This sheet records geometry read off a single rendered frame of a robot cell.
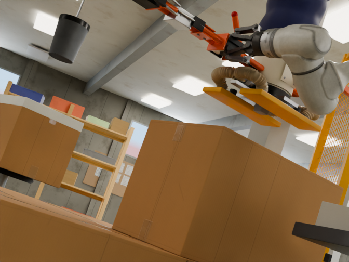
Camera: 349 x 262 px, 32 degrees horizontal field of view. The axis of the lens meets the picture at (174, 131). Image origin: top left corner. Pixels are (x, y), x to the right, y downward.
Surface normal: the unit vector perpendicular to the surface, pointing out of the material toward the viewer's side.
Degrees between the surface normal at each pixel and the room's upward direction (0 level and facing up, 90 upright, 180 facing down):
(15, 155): 90
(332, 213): 90
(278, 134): 90
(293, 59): 151
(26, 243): 90
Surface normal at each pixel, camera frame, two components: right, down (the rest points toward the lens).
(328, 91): 0.19, 0.40
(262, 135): -0.72, -0.36
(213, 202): 0.58, 0.07
